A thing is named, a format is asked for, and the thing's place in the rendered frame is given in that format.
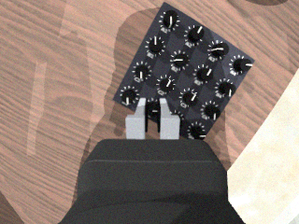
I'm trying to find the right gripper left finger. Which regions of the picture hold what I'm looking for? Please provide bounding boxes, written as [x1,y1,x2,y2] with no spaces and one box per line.
[126,98,149,139]

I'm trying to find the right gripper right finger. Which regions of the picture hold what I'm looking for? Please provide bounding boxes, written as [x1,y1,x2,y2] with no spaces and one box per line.
[157,98,180,139]

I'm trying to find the black knob box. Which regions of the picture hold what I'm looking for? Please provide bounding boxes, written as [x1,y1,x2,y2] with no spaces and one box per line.
[112,2,255,141]

